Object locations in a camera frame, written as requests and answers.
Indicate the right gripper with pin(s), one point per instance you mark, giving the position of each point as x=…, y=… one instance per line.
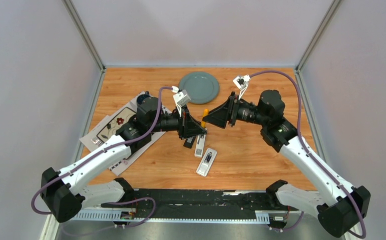
x=219, y=116

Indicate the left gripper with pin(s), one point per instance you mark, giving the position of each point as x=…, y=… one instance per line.
x=195, y=128

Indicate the white remote with batteries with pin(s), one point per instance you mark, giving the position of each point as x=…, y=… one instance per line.
x=206, y=162

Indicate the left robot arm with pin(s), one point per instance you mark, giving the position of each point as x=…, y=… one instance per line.
x=66, y=191

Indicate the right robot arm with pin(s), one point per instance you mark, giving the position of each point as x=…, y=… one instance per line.
x=336, y=203

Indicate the white remote with QR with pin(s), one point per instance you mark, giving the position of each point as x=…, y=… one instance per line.
x=199, y=148

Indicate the black remote control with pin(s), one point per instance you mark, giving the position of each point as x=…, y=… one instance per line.
x=188, y=143

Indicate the grey-green round plate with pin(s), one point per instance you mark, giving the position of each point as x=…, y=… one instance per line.
x=201, y=87

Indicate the dark blue cup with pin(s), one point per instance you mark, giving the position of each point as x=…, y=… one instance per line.
x=140, y=98

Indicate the floral square plate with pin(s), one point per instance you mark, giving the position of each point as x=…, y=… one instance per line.
x=115, y=123

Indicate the patterned paper placemat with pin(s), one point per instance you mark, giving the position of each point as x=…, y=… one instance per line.
x=122, y=164

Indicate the metal fork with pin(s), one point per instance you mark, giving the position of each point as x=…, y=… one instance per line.
x=96, y=141

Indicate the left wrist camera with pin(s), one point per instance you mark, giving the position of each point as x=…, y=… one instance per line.
x=181, y=98

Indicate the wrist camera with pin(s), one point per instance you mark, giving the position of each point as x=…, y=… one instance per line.
x=181, y=98
x=242, y=82

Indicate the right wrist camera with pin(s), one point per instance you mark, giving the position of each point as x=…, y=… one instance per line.
x=242, y=82

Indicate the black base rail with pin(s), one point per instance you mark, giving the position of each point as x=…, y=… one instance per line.
x=201, y=204

